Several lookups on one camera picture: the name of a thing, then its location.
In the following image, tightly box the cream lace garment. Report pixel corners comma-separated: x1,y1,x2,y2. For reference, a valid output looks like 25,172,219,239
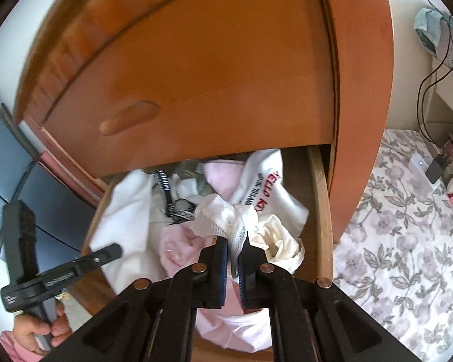
191,194,305,279

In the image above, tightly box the person's left hand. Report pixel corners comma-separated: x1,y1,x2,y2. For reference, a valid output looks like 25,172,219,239
13,300,72,355

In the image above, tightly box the pink garment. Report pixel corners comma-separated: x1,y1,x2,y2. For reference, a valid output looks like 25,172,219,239
159,160,271,353

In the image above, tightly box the open lower wooden drawer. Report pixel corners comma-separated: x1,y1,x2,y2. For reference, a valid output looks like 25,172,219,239
65,144,336,362

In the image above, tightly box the pink sleeve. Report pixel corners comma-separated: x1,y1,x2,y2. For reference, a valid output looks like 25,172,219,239
0,331,43,362

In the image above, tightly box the black white printed band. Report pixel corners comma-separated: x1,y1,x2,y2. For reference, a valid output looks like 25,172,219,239
154,170,196,224

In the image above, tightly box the dark blue panel board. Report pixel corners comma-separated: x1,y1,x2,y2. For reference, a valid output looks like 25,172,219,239
0,117,95,271

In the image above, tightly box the white sock red lettering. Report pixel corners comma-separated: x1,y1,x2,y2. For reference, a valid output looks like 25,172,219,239
229,149,309,238

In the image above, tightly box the white folded garment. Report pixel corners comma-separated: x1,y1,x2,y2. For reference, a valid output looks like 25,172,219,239
89,170,170,294

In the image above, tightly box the floral purple bedsheet mattress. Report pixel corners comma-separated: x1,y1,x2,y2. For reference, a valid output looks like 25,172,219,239
334,129,453,361

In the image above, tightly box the white small device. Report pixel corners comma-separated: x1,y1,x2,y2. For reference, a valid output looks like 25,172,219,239
407,154,439,193

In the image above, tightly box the black power adapter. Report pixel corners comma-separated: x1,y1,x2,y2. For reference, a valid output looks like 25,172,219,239
425,154,448,184

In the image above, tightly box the closed upper wooden drawer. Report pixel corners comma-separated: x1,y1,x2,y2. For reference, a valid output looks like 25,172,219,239
40,0,337,178

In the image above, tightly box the wooden nightstand cabinet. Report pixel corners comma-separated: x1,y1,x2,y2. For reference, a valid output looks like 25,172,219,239
14,0,394,240

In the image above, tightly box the teal plastic bag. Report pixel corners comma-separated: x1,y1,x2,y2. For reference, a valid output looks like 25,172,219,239
413,6,453,56

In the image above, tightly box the black cable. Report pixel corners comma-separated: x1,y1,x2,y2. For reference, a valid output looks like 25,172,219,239
416,14,453,148

